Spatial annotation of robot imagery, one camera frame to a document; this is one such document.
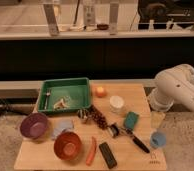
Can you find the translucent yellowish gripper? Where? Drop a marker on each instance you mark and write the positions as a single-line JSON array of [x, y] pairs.
[[156, 119]]

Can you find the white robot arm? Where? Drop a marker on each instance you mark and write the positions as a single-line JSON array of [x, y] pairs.
[[171, 85]]

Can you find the orange bowl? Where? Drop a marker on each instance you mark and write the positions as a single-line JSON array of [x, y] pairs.
[[67, 146]]

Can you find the purple bowl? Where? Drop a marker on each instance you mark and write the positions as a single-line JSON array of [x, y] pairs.
[[34, 125]]

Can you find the blue cup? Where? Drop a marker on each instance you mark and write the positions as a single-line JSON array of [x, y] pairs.
[[157, 139]]

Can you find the teal sponge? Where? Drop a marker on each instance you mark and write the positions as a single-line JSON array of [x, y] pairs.
[[130, 120]]

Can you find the white round container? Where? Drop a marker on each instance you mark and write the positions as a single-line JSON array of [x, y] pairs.
[[116, 104]]

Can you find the wooden board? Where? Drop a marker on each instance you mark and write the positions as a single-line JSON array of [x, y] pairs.
[[100, 151]]

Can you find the small metal can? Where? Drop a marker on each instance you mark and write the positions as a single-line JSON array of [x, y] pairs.
[[114, 130]]

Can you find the dark grape bunch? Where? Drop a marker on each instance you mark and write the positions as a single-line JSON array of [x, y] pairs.
[[98, 118]]

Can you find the orange fruit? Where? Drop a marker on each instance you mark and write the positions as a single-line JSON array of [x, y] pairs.
[[100, 92]]

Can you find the black remote control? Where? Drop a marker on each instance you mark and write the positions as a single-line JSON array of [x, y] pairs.
[[108, 155]]

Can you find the orange carrot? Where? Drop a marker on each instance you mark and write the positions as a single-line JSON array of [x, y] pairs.
[[92, 152]]

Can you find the light blue cloth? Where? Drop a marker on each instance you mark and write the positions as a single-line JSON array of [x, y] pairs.
[[62, 126]]

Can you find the green plastic tray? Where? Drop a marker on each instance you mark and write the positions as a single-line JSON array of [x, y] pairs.
[[75, 90]]

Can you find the metal spoon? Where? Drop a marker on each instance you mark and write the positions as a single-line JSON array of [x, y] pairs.
[[47, 98]]

